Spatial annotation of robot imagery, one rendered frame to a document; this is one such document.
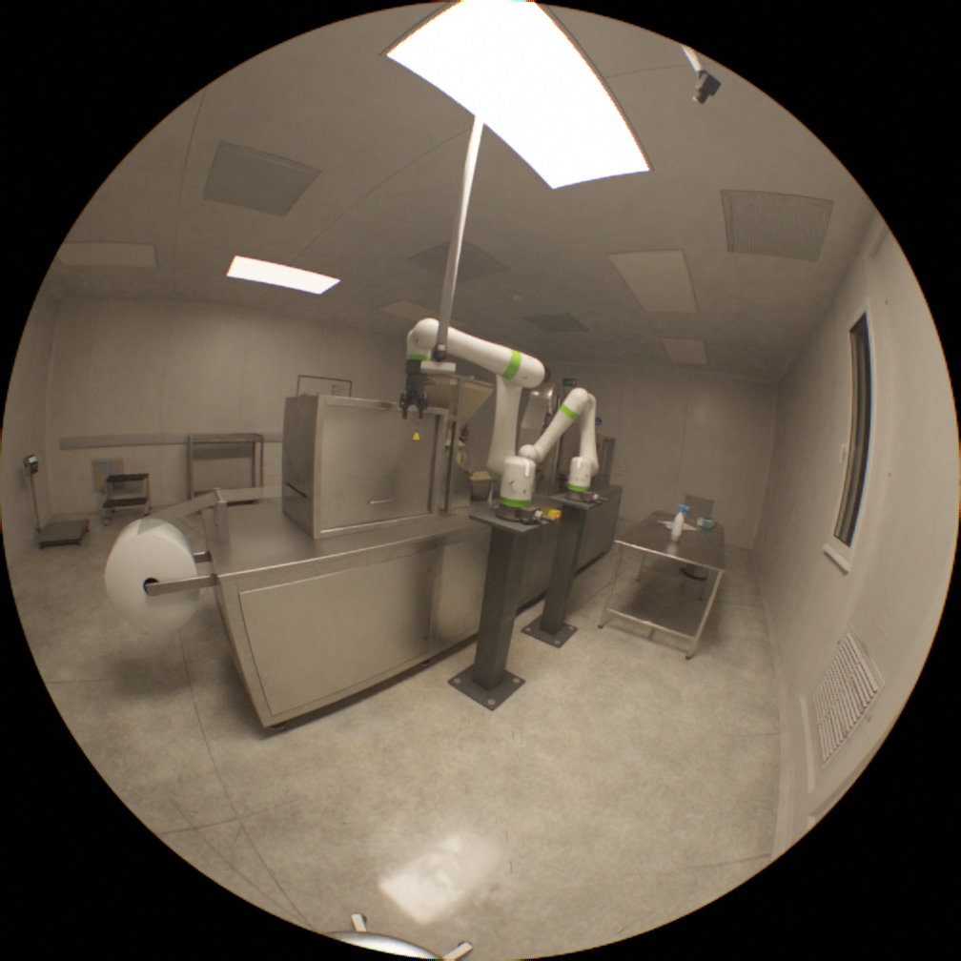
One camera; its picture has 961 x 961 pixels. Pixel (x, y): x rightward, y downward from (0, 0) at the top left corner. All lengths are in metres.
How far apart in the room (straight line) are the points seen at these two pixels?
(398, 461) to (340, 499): 0.31
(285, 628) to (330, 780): 0.63
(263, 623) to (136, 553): 0.54
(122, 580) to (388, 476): 1.20
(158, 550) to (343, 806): 1.10
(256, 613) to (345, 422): 0.77
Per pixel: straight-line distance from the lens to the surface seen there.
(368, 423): 1.39
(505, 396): 1.46
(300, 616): 1.26
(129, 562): 1.41
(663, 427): 5.88
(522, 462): 1.31
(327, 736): 1.60
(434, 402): 1.82
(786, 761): 2.11
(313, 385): 5.42
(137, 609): 1.49
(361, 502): 1.43
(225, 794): 1.54
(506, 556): 1.39
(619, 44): 1.56
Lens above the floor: 1.28
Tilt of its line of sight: 9 degrees down
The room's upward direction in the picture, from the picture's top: 6 degrees clockwise
